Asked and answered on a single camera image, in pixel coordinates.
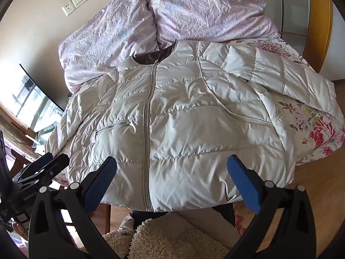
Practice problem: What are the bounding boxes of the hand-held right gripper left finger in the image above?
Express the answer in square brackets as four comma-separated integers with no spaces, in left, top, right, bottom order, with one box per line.
[28,156,127,259]

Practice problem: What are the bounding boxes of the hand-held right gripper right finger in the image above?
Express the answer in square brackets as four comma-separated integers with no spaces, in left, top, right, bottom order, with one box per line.
[226,154,316,259]

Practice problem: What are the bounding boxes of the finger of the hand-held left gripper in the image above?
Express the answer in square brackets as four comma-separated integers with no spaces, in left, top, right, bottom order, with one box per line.
[11,152,54,180]
[19,154,71,188]

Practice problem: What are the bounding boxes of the white puffer jacket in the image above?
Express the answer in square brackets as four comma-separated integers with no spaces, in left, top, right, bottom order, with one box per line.
[44,40,337,213]

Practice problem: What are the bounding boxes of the black flat screen television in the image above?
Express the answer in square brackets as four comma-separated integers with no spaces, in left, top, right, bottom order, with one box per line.
[12,63,65,134]

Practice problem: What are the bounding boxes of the person's cream fleece garment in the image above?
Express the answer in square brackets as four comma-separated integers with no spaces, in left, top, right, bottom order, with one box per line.
[102,212,230,259]

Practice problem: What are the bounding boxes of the floral bed sheet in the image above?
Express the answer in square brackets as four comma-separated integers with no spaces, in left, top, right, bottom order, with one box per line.
[44,36,345,238]

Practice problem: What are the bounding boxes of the pink floral duvet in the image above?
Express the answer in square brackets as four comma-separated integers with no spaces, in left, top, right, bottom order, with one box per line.
[58,0,281,93]

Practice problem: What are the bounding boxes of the frosted glass door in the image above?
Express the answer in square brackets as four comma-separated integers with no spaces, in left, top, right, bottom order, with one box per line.
[253,0,310,58]

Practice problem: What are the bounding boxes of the wooden bed frame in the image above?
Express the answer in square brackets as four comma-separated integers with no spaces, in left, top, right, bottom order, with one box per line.
[58,202,113,235]

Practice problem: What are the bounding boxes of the wooden door frame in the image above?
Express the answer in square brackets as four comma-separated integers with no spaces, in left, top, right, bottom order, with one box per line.
[303,0,345,82]

